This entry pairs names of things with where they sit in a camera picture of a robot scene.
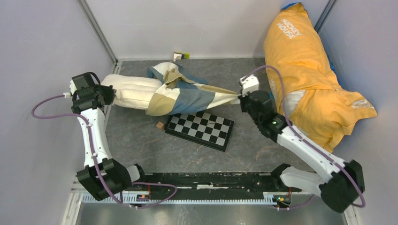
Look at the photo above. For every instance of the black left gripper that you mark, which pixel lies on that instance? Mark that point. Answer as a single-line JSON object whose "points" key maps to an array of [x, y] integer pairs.
{"points": [[109, 93]]}

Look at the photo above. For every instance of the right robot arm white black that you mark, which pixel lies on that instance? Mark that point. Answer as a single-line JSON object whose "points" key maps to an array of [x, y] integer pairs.
{"points": [[337, 182]]}

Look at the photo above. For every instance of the yellow Mickey Mouse pillow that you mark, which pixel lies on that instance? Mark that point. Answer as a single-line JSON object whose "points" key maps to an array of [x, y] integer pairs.
{"points": [[303, 84]]}

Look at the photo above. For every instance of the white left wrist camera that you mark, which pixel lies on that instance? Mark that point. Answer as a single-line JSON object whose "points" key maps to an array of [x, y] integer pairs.
{"points": [[72, 89]]}

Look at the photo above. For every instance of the small white green block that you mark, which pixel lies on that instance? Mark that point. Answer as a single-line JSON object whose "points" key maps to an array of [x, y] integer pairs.
{"points": [[180, 56]]}

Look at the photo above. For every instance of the black white checkerboard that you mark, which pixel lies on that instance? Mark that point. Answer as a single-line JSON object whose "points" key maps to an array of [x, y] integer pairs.
{"points": [[202, 128]]}

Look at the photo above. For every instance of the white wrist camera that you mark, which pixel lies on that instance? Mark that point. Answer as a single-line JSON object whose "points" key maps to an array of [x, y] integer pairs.
{"points": [[72, 89], [249, 84]]}

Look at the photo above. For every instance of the small wooden letter cube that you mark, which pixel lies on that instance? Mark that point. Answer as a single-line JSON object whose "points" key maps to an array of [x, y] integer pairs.
{"points": [[160, 125]]}

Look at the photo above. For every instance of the cream white pillow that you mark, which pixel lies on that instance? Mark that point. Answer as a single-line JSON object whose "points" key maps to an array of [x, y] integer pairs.
{"points": [[131, 91]]}

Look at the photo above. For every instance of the blue beige checkered pillowcase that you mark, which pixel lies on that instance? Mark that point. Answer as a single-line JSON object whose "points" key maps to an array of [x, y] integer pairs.
{"points": [[181, 92]]}

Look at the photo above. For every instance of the aluminium frame post left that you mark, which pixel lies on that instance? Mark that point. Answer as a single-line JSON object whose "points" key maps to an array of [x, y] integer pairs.
{"points": [[98, 31]]}

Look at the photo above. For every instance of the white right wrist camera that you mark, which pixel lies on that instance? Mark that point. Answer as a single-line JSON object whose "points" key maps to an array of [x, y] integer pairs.
{"points": [[249, 84]]}

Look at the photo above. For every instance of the white slotted cable duct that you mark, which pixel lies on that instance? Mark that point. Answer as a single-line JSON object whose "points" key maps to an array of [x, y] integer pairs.
{"points": [[265, 199]]}

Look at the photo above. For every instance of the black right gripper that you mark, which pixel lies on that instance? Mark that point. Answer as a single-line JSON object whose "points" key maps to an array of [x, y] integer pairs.
{"points": [[243, 99]]}

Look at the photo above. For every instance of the aluminium frame post right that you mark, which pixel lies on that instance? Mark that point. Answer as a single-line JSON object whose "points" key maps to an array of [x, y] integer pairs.
{"points": [[324, 15]]}

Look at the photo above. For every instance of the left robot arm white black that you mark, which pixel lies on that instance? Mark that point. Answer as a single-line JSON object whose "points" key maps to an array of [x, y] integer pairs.
{"points": [[102, 176]]}

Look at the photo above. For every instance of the aluminium frame post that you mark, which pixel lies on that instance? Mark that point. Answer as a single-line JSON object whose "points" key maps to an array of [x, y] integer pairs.
{"points": [[324, 15], [98, 31]]}

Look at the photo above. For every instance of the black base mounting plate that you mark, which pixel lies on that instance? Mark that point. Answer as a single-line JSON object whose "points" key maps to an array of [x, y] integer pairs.
{"points": [[257, 181]]}

